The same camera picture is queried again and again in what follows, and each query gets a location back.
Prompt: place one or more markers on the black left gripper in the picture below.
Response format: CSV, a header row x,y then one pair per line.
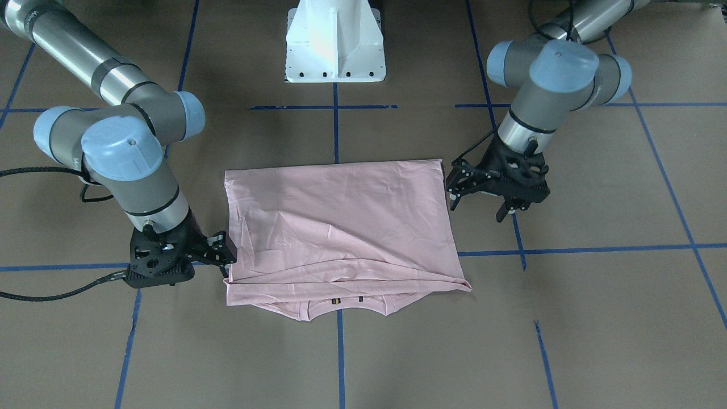
x,y
487,165

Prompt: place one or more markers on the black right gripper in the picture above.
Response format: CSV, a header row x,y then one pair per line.
x,y
197,236

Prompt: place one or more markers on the pink printed t-shirt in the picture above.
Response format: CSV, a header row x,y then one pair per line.
x,y
315,239

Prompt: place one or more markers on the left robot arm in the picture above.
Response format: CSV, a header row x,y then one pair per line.
x,y
554,73

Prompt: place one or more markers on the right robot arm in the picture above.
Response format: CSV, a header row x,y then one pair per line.
x,y
122,147

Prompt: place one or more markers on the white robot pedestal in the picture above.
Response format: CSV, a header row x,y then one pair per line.
x,y
335,41

